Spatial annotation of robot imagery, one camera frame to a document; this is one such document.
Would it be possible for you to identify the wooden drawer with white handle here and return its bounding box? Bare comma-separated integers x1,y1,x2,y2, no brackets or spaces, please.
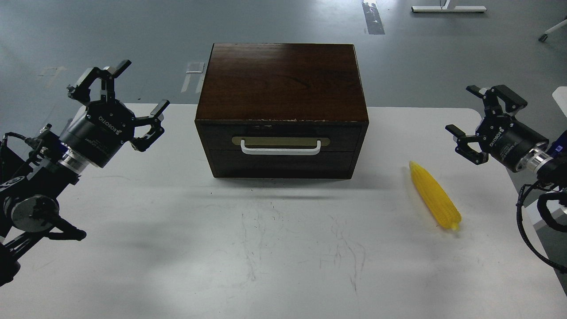
200,124,361,152

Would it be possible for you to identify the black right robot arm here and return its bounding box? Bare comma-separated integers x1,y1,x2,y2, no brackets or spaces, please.
446,85,566,232

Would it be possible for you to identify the dark wooden drawer cabinet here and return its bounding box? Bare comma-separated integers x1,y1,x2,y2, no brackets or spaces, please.
195,43,370,179

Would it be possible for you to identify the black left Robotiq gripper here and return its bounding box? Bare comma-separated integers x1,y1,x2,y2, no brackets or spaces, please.
59,59,171,169

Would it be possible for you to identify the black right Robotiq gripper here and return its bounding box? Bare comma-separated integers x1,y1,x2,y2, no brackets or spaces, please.
445,85,549,172

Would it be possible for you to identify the yellow plastic corn cob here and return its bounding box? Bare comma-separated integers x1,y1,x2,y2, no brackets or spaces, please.
409,161,462,231

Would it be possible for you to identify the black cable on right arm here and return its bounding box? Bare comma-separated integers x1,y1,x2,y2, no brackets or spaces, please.
515,183,567,272

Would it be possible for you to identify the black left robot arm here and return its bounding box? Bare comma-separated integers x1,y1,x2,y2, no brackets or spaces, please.
0,60,169,284

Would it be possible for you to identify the white caster leg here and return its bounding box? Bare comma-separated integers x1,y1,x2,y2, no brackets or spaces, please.
538,17,567,43

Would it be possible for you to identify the white table leg base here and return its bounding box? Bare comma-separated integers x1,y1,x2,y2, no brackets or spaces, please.
411,0,487,13

